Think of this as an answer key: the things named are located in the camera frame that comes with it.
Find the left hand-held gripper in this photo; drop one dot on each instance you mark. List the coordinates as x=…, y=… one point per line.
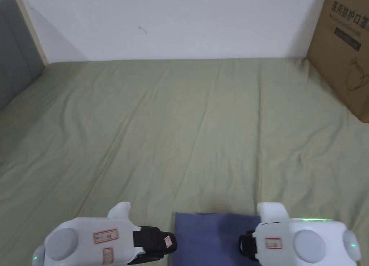
x=86, y=243

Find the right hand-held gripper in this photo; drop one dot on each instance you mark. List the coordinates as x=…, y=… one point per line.
x=302, y=243

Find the dark blue garment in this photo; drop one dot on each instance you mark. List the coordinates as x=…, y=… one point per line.
x=213, y=240

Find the bed with pale green sheet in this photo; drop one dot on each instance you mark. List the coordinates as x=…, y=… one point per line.
x=178, y=127

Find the brown cardboard carton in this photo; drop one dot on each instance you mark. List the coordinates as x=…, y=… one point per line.
x=343, y=47

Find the grey padded headboard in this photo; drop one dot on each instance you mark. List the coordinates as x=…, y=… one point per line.
x=15, y=52

